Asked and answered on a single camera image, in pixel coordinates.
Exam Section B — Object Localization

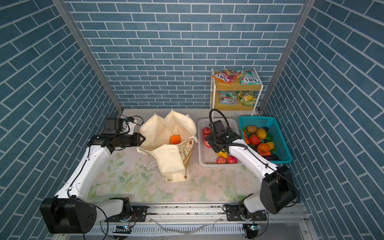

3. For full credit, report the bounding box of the large orange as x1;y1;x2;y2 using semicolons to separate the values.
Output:
170;135;182;145

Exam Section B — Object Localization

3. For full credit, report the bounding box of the cream canvas grocery bag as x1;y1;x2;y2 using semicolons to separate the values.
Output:
137;111;198;183

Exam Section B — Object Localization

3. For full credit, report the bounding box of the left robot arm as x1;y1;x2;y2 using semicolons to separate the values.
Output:
40;133;146;234

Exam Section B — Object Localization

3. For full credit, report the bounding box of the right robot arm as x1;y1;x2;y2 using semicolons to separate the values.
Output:
206;120;300;220

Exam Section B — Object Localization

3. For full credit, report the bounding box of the pink green candy bag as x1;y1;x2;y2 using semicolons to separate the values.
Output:
219;91;238;105

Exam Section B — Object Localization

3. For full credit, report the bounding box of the yellow green candy bag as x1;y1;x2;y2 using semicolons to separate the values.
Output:
237;91;257;107

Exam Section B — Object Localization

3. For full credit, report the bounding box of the orange pink snack bag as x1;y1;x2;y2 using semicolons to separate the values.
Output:
212;69;242;84

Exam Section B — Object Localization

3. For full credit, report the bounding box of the green snack bag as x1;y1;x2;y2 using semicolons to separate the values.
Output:
236;69;261;86

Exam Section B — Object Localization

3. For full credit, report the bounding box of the red apple back left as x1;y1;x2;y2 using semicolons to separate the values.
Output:
202;127;212;135

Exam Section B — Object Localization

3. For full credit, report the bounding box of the red apple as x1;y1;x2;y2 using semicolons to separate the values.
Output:
202;127;212;135
227;156;238;164
216;157;227;164

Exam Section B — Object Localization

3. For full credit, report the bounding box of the yellow pear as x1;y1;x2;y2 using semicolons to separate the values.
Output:
217;151;228;159

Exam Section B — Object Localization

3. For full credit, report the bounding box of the red apple front left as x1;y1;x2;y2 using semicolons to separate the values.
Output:
216;157;227;164

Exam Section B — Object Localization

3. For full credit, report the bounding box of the white plastic basket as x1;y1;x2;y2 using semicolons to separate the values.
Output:
197;118;243;168

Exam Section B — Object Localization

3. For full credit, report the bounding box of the red apple front right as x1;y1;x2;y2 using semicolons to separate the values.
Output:
227;156;238;164

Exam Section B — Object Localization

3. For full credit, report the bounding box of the brown potato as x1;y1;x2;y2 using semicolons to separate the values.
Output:
246;126;259;135

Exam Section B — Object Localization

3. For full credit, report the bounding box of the red tomato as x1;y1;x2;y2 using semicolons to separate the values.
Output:
248;134;261;146

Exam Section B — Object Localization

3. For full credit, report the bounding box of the yellow mango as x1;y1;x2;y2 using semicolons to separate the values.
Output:
256;128;267;140

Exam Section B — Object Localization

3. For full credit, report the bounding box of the white wooden shelf rack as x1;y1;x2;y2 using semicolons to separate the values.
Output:
210;68;265;116

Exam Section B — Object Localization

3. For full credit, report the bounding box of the orange bell pepper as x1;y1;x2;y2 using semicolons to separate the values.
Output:
257;143;271;156

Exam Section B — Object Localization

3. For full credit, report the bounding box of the teal plastic basket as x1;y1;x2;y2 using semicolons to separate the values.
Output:
239;116;293;164

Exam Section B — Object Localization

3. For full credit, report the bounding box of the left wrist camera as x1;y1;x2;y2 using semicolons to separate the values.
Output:
102;118;131;135

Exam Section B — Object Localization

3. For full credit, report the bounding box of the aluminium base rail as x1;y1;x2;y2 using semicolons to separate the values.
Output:
54;203;317;240

